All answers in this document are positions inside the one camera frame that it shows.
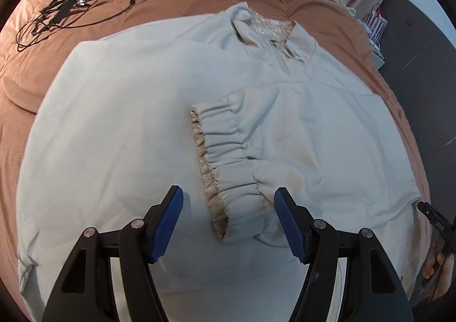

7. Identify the light grey jacket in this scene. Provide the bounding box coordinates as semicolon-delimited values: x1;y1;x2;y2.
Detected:
16;3;421;321

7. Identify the person's right hand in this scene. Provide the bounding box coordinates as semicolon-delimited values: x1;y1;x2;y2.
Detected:
422;241;455;302

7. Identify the white bedside cabinet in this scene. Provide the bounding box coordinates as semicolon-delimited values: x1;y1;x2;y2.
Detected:
358;3;388;70

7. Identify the brown bed cover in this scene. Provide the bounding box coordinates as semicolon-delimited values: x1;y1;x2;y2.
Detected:
1;0;431;310

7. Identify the black cable bundle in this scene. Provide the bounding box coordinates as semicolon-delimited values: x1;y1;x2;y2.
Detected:
15;0;136;53

